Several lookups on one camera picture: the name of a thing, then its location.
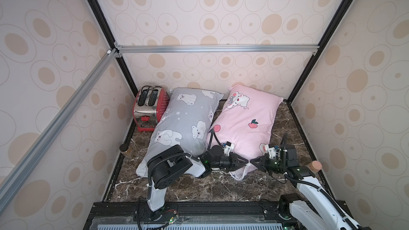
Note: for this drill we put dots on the red and chrome toaster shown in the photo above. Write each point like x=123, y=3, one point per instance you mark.
x=149, y=107

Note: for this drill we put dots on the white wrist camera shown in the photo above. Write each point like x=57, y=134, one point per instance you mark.
x=228, y=148
x=273, y=152

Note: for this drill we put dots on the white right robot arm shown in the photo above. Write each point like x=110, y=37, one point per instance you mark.
x=315, y=209

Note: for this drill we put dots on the silver aluminium rail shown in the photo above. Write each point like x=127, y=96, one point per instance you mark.
x=218, y=48
x=34, y=155

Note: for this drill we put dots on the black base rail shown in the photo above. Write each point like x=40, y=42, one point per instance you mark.
x=260, y=215

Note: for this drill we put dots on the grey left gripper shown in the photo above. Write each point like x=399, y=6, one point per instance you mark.
x=236, y=157

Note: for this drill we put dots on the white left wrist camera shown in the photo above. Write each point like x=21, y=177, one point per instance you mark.
x=228, y=148

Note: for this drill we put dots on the grey polar bear pillow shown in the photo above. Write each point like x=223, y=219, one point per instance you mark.
x=186, y=122

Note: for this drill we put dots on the pink cat pillow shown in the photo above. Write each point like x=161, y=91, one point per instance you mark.
x=246, y=120

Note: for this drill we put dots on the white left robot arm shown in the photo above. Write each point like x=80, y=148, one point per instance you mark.
x=167, y=167

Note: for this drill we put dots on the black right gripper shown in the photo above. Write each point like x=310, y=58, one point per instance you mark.
x=265, y=161

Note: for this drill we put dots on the silver aluminium left rail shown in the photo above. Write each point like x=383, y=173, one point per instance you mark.
x=34, y=155

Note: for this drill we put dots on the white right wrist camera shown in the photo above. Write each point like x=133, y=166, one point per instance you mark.
x=273, y=152

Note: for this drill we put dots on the small brown capped bottle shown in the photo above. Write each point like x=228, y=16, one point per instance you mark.
x=127, y=150

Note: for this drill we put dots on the silver aluminium back rail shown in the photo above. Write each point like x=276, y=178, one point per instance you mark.
x=218, y=48

